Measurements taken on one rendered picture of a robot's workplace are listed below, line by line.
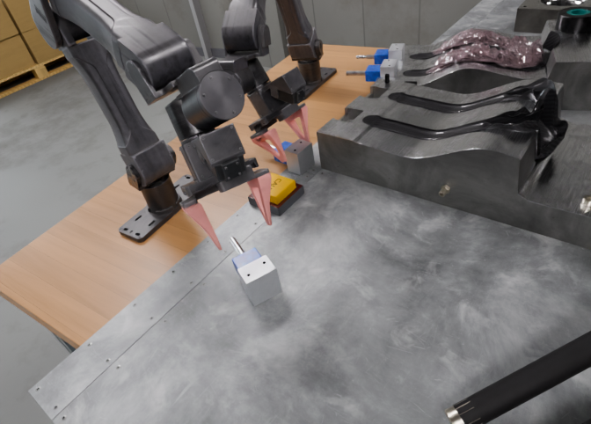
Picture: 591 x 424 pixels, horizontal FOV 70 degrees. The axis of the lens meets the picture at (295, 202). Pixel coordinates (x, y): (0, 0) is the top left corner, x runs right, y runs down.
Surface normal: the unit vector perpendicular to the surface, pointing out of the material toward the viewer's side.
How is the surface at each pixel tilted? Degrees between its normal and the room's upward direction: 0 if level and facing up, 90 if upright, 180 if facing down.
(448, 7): 90
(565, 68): 90
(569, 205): 0
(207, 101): 62
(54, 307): 0
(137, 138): 76
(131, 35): 22
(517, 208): 90
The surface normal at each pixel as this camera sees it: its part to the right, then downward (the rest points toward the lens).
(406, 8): -0.53, 0.60
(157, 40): 0.12, -0.58
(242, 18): -0.29, -0.28
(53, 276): -0.15, -0.77
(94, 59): 0.65, 0.15
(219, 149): 0.36, 0.05
